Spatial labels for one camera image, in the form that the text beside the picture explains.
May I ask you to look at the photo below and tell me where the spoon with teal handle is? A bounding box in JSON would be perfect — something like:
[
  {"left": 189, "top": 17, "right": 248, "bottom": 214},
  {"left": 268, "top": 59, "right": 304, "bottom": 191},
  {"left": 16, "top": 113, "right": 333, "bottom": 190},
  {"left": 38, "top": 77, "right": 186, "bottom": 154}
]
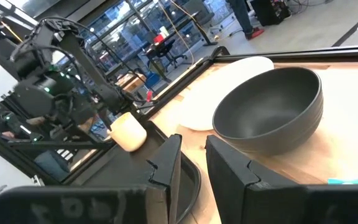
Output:
[{"left": 328, "top": 177, "right": 358, "bottom": 185}]

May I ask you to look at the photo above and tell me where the black office desk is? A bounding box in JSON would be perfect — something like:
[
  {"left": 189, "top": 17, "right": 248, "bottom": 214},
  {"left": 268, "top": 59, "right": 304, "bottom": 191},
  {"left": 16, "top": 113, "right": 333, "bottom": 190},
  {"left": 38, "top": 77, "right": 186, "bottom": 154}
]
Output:
[{"left": 141, "top": 11, "right": 219, "bottom": 85}]

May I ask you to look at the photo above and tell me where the black matte bowl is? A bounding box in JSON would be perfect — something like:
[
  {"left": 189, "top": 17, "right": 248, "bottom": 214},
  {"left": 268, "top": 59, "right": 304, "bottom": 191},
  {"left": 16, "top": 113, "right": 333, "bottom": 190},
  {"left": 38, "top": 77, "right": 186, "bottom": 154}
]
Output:
[{"left": 212, "top": 67, "right": 324, "bottom": 156}]

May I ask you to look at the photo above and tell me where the black office chair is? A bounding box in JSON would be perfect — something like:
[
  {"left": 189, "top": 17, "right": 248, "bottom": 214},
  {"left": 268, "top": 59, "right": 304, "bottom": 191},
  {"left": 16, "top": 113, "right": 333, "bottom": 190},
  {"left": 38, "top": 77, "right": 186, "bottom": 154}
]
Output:
[{"left": 144, "top": 39, "right": 188, "bottom": 70}]

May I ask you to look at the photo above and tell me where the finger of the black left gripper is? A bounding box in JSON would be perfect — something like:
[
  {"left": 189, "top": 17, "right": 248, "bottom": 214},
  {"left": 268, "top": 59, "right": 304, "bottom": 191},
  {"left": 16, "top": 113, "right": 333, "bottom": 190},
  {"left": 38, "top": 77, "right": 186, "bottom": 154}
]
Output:
[{"left": 98, "top": 108, "right": 114, "bottom": 132}]

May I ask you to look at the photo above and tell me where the white round plate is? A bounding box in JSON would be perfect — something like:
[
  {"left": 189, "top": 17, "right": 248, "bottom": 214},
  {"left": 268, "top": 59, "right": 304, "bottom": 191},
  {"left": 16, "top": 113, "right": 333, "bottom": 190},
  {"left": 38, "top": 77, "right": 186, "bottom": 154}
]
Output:
[{"left": 178, "top": 55, "right": 275, "bottom": 131}]

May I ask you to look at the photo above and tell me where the yellow hanging cable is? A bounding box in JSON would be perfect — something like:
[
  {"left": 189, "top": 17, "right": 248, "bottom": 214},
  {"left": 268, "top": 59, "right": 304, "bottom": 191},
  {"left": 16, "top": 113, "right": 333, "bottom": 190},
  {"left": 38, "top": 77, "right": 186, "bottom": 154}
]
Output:
[{"left": 157, "top": 0, "right": 196, "bottom": 66}]

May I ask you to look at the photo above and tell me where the standing person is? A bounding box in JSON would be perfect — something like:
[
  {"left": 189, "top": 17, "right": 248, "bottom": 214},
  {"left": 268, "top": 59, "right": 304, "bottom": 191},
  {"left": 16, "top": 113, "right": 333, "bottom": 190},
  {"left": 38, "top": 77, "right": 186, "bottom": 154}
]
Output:
[{"left": 227, "top": 0, "right": 265, "bottom": 40}]

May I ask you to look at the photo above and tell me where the blue plastic crate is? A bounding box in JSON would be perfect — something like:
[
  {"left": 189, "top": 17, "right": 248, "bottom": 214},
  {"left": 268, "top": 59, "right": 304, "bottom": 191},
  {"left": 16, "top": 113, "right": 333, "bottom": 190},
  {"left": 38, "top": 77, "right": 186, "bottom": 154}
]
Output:
[{"left": 144, "top": 73, "right": 161, "bottom": 90}]

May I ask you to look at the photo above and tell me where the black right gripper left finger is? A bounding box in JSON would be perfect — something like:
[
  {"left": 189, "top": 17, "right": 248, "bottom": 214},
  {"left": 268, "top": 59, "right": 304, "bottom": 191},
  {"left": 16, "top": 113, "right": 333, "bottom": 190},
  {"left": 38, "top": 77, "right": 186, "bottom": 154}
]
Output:
[{"left": 0, "top": 133, "right": 183, "bottom": 224}]

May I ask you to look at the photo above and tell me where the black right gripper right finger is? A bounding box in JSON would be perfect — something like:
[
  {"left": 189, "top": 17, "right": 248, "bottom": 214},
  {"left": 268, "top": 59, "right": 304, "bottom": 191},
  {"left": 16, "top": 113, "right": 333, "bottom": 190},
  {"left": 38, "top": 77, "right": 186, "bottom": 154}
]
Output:
[{"left": 205, "top": 135, "right": 358, "bottom": 224}]

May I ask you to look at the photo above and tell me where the pale orange cup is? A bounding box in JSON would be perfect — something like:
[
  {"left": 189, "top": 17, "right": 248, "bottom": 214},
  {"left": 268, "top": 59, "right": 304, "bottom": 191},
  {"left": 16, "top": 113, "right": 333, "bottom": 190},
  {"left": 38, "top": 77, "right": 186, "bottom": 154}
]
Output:
[{"left": 106, "top": 111, "right": 148, "bottom": 152}]

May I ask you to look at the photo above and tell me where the black plastic tray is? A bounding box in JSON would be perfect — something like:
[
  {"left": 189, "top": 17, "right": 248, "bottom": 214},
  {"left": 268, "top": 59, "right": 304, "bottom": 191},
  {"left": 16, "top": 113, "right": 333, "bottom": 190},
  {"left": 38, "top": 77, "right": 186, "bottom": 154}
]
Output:
[{"left": 63, "top": 119, "right": 202, "bottom": 224}]

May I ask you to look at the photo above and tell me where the black equipment case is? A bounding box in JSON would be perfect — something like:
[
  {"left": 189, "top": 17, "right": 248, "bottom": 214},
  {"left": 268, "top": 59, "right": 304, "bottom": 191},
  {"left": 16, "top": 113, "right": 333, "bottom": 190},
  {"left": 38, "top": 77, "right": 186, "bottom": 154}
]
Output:
[{"left": 250, "top": 0, "right": 291, "bottom": 27}]

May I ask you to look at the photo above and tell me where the wooden box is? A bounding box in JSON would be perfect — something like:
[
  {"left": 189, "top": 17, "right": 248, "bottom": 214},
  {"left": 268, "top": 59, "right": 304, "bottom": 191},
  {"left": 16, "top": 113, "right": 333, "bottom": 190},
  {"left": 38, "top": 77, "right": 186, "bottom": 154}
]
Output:
[{"left": 116, "top": 73, "right": 147, "bottom": 94}]

